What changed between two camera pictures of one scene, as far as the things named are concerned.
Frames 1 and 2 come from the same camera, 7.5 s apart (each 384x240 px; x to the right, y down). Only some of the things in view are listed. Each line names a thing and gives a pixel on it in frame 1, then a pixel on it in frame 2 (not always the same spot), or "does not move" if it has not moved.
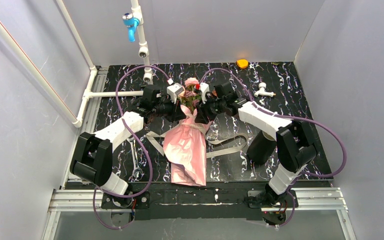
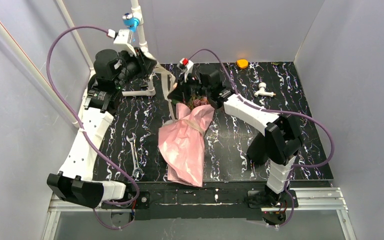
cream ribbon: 157,138 → 169,83
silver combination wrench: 137,172 does not move
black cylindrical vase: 261,150 does not move
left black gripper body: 176,110 → 144,62
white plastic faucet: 262,91 does not move
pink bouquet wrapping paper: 185,149 does not move
